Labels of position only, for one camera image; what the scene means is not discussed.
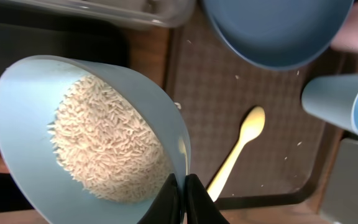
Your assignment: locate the white rice pile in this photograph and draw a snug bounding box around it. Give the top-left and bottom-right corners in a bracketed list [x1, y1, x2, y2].
[47, 75, 173, 203]

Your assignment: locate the yellow plastic spoon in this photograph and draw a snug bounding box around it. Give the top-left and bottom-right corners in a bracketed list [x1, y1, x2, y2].
[207, 106, 265, 202]

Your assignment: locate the grey dishwasher rack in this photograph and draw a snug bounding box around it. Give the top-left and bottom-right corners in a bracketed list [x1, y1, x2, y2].
[319, 140, 358, 224]

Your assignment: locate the clear plastic waste bin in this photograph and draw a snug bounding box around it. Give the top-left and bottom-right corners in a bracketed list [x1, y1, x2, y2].
[13, 0, 196, 30]

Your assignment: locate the light blue bowl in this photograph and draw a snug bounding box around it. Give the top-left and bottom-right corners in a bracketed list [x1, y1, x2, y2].
[0, 55, 191, 223]

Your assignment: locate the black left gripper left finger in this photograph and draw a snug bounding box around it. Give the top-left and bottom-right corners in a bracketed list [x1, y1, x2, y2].
[138, 173, 183, 224]

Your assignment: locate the dark brown serving tray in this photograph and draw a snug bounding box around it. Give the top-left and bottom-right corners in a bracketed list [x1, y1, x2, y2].
[166, 8, 355, 210]

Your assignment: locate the light blue plastic cup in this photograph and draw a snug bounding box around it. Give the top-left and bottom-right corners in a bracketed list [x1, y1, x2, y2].
[301, 74, 358, 135]

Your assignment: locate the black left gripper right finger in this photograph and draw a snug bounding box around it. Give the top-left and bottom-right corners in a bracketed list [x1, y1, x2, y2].
[185, 174, 229, 224]

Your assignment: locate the black plastic tray bin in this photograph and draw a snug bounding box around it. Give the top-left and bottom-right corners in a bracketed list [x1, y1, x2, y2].
[0, 20, 130, 215]

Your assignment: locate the dark blue plate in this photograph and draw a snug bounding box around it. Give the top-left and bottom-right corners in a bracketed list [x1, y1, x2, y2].
[201, 0, 354, 70]

